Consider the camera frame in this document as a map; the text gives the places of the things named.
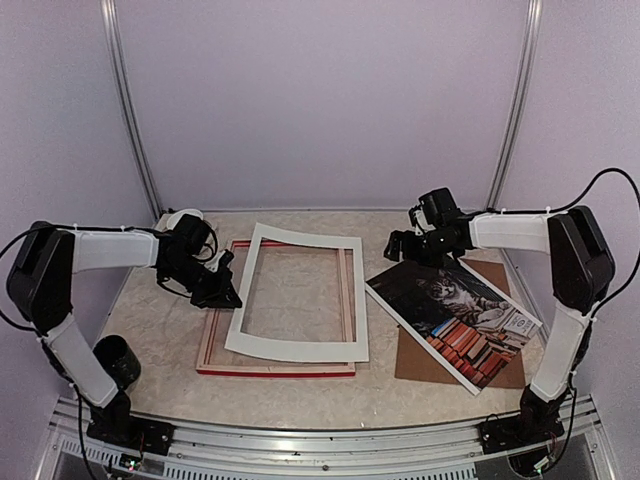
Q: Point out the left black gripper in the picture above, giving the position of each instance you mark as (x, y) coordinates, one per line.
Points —
(217, 297)

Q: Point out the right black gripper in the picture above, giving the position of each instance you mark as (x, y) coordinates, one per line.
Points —
(408, 253)

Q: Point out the wooden red picture frame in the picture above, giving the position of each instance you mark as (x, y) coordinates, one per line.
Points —
(214, 359)

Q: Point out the white photo mat board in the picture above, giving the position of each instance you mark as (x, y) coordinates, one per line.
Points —
(356, 351)

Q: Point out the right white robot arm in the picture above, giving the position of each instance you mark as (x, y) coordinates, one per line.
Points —
(581, 268)

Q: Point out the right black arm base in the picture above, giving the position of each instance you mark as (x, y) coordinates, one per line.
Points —
(536, 421)

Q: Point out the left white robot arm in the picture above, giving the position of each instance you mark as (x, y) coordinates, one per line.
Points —
(50, 257)

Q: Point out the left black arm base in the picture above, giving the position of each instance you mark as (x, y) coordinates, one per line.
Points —
(115, 424)

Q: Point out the cat and books photo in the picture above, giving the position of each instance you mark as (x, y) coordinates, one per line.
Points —
(463, 316)

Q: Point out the grey round plate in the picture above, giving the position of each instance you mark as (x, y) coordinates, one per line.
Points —
(212, 240)

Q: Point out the orange white bowl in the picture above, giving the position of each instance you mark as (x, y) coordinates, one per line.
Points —
(174, 218)

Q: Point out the brown cardboard backing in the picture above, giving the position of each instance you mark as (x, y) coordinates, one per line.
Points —
(415, 364)

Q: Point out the black cylindrical cup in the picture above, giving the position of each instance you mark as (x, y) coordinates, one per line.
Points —
(118, 360)

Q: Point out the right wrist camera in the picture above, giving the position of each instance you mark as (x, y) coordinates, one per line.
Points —
(436, 209)

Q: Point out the right aluminium post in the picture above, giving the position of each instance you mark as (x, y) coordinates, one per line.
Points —
(517, 104)

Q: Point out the aluminium post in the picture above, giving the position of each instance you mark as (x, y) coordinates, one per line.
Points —
(116, 52)
(517, 104)

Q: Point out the aluminium front rail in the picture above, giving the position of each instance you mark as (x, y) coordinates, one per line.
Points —
(202, 450)

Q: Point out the left aluminium post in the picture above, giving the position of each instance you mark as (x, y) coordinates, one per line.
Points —
(116, 52)

